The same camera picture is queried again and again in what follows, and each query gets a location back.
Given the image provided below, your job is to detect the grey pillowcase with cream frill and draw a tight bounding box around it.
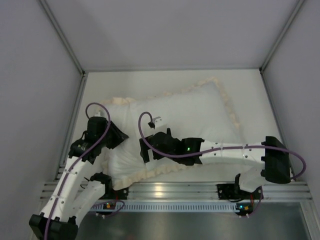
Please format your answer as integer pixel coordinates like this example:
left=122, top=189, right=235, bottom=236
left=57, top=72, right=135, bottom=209
left=102, top=77, right=243, bottom=190

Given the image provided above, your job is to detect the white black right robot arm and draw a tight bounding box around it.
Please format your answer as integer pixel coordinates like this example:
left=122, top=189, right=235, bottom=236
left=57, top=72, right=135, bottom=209
left=139, top=128, right=291, bottom=202

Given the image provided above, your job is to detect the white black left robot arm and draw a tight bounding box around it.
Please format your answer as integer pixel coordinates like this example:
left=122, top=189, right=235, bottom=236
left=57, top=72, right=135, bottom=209
left=29, top=116, right=129, bottom=240

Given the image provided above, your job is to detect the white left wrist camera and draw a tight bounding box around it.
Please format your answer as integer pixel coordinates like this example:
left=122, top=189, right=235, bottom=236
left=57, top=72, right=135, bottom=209
left=94, top=108, right=106, bottom=118

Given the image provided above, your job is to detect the aluminium mounting rail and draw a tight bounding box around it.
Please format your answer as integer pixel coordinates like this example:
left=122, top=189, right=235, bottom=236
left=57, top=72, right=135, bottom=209
left=41, top=181, right=312, bottom=201

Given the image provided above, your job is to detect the slotted grey cable duct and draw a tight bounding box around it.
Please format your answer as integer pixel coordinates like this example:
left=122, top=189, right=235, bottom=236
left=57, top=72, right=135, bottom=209
left=90, top=201, right=240, bottom=213

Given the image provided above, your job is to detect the left aluminium frame post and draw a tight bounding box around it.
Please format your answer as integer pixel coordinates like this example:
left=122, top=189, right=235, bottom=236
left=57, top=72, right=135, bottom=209
left=37, top=0, right=86, bottom=77

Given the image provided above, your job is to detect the aluminium frame post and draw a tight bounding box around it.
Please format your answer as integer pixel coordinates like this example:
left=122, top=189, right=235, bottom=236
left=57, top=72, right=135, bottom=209
left=259, top=0, right=307, bottom=75
left=37, top=0, right=86, bottom=77

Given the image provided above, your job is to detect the right aluminium frame post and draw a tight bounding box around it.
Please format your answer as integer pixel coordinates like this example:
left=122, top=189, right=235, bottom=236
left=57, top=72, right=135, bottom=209
left=259, top=0, right=307, bottom=75

